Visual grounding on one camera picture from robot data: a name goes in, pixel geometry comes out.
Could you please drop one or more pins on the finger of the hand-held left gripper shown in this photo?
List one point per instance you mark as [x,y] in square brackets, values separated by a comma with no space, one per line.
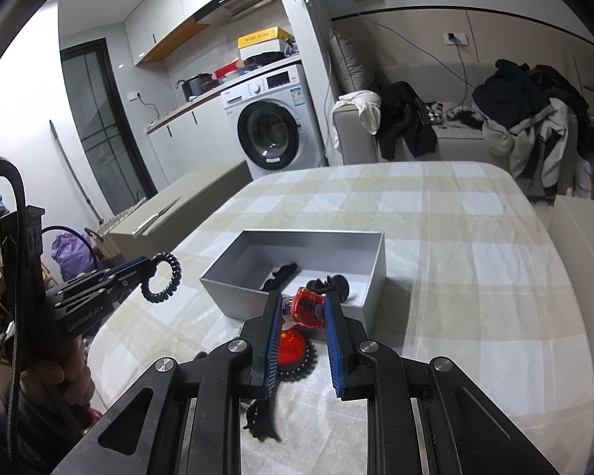
[123,287]
[128,267]

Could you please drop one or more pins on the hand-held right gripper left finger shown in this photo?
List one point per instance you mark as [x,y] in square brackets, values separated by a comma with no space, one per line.
[272,341]

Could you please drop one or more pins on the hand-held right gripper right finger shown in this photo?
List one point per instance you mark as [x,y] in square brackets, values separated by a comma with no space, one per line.
[334,346]

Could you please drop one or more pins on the red hair clip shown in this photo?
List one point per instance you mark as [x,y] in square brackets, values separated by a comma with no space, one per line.
[307,304]

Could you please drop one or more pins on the black claw hair clip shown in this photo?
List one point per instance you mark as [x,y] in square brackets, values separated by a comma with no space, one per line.
[262,420]

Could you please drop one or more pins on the grey cardboard box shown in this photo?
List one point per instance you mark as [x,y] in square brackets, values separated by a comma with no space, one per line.
[302,247]

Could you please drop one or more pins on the person's left forearm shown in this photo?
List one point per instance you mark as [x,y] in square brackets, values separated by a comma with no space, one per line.
[24,435]

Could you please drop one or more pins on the person's left hand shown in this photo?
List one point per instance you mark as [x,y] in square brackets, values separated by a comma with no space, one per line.
[72,373]

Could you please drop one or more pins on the red round badge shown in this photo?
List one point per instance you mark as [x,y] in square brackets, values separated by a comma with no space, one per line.
[292,349]

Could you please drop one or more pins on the wicker basket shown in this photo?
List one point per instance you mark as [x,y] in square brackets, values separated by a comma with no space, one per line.
[106,252]

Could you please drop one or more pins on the purple bag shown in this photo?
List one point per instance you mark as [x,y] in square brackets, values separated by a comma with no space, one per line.
[69,257]

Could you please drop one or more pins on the black rounded hair clip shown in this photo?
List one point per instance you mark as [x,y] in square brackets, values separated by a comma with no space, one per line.
[334,287]

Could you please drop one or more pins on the black fabric hair bow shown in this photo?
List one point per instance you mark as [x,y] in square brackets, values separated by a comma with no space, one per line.
[279,277]

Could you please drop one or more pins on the grey low cabinet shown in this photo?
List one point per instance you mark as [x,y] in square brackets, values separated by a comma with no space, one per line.
[198,193]

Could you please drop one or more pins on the white lower cabinet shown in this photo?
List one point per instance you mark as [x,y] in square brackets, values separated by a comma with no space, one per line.
[198,133]

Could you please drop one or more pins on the black framed glass door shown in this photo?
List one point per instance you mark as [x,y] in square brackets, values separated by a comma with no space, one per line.
[86,109]

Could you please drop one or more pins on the black cooking pot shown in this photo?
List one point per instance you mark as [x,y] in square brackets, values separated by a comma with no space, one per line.
[198,86]

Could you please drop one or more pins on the red basket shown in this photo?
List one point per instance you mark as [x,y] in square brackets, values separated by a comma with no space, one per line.
[227,70]

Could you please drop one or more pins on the beige sofa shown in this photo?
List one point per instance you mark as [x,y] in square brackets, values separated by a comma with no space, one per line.
[445,148]

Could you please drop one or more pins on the white washing machine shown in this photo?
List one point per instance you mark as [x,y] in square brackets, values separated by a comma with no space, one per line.
[277,89]

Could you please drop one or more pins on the black striped garment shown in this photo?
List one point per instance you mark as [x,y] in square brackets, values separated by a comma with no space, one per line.
[406,118]

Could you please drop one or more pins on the white garment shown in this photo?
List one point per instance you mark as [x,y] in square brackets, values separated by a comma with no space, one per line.
[369,109]

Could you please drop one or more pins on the white upper cabinets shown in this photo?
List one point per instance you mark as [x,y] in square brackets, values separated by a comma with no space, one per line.
[153,20]

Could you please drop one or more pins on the white box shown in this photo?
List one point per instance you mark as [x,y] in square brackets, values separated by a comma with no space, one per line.
[257,53]

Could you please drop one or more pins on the black and white patterned cloth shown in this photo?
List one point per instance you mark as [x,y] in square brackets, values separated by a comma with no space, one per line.
[455,114]

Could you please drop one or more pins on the grey hooded jacket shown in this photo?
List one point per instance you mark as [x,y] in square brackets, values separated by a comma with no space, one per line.
[500,138]

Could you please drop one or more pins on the yellow box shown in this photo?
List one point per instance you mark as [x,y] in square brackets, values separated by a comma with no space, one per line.
[262,37]

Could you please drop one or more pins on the grey pillow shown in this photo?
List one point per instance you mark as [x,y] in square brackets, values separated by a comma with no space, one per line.
[349,64]

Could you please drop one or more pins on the range hood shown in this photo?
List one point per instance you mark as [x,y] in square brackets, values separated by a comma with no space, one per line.
[237,2]

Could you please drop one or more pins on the pile of dark clothes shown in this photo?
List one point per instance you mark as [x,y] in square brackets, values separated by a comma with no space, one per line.
[515,89]

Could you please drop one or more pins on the white wall socket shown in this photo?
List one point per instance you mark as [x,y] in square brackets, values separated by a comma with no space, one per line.
[456,38]

